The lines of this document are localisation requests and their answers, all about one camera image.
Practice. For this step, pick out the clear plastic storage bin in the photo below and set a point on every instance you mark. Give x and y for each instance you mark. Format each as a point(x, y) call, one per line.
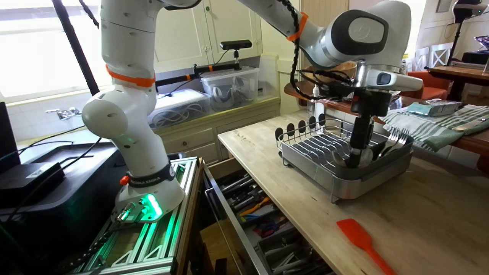
point(230, 86)

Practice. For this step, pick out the black bar with orange clamps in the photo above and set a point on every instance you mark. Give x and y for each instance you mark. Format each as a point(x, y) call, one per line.
point(174, 80)

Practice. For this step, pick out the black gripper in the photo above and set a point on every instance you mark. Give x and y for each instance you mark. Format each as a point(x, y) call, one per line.
point(374, 103)

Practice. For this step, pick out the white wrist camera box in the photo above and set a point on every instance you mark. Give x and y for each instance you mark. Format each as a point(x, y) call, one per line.
point(392, 78)

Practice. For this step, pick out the open kitchen drawer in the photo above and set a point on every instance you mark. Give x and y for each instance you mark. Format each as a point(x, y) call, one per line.
point(255, 214)

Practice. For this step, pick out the white lattice chair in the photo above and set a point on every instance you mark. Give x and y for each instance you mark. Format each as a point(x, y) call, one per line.
point(438, 55)

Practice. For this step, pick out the cream drawer cabinet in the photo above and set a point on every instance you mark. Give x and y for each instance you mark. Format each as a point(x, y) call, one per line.
point(193, 140)

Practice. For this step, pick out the red silicone spatula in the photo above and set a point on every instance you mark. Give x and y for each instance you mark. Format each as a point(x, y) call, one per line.
point(357, 234)

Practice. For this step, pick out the teal flat package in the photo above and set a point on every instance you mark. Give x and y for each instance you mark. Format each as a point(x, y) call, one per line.
point(433, 109)

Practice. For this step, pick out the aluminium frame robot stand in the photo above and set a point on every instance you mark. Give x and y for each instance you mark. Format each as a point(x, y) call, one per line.
point(154, 245)

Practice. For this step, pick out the green striped dish towel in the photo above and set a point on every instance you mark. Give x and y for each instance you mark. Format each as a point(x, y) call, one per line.
point(433, 132)

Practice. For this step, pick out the dark wooden table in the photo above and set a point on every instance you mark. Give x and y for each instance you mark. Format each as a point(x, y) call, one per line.
point(459, 74)

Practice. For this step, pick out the black tripod pole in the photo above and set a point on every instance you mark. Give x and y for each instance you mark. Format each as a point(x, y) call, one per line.
point(77, 48)

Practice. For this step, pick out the silver spoon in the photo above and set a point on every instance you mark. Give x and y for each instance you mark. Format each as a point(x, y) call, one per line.
point(369, 159)

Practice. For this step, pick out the clear hand sanitizer bottle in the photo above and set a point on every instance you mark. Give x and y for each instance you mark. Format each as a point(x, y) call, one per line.
point(320, 114)

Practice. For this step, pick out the black equipment case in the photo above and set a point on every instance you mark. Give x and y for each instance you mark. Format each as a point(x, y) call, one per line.
point(77, 214)

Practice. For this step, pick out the silver fork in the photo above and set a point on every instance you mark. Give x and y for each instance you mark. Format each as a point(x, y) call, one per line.
point(397, 143)

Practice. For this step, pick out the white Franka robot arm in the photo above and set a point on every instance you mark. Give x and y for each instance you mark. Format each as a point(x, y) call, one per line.
point(128, 123)

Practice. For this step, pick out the dark grey utensil holder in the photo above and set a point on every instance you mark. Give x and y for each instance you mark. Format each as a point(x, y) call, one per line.
point(388, 167)

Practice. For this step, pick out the black flat box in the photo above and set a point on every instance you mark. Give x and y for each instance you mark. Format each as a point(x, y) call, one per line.
point(31, 181)

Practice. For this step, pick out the black monitor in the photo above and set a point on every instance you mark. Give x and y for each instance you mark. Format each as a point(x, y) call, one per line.
point(7, 138)

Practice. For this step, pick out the black camera on bar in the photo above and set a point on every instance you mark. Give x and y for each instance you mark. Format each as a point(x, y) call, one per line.
point(236, 45)

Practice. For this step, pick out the red sofa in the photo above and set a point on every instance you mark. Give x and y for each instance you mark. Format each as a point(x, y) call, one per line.
point(433, 92)

